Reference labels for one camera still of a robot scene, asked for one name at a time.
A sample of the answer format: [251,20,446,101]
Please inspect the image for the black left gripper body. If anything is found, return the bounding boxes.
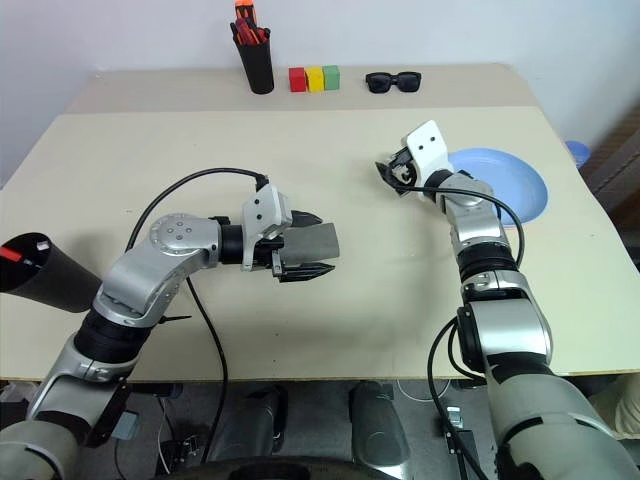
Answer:
[254,235,286,284]

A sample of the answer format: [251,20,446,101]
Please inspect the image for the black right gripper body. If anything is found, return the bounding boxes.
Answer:
[387,145,426,197]

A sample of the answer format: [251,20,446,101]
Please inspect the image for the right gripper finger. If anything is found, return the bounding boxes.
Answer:
[374,160,396,188]

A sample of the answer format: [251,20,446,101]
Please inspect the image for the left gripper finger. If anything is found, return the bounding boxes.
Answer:
[277,262,335,285]
[291,209,324,232]

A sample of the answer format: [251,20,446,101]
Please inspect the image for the grey glasses case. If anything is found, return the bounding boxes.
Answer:
[282,222,343,268]

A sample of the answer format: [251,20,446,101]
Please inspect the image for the blue plate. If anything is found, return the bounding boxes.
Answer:
[446,146,550,230]

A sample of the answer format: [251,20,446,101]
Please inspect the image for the black sunglasses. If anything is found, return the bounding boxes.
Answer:
[364,71,422,95]

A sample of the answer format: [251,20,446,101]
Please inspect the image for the dark rounded shape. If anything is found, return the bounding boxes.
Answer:
[348,382,412,471]
[219,384,290,456]

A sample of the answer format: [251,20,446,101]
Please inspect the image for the tall black pen cup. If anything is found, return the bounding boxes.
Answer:
[234,34,275,95]

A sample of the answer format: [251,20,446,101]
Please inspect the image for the blue plastic stool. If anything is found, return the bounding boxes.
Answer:
[564,140,591,169]

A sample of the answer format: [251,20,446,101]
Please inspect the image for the wide black pen cup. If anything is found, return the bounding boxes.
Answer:
[0,231,104,315]

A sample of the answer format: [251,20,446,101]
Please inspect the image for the dark brown cabinet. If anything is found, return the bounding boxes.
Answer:
[579,107,640,251]

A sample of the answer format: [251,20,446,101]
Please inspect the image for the small grey box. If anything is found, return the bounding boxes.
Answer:
[112,410,139,441]

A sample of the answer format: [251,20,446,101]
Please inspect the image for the black floor device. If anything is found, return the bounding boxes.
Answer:
[439,407,481,480]

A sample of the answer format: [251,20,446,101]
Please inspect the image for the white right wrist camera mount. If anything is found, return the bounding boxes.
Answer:
[403,120,453,189]

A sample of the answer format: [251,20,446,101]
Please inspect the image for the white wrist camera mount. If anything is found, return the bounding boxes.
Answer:
[240,184,294,273]
[403,120,453,189]

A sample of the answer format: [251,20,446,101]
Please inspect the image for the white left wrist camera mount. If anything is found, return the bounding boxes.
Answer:
[240,184,294,273]

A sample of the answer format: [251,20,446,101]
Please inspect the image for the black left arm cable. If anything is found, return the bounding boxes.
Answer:
[123,168,271,464]

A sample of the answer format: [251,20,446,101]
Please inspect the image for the white floor cable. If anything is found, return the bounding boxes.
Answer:
[397,379,451,404]

